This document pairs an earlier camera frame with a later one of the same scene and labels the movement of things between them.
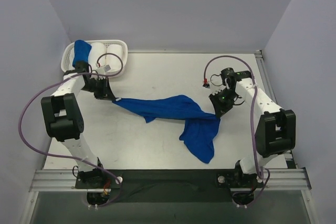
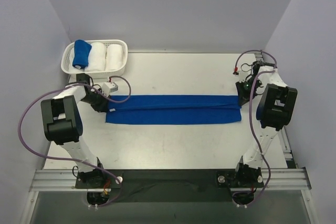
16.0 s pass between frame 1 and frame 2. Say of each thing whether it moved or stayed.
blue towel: stayed
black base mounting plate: stayed
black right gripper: moved
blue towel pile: moved
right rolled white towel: stayed
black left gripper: moved
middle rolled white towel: stayed
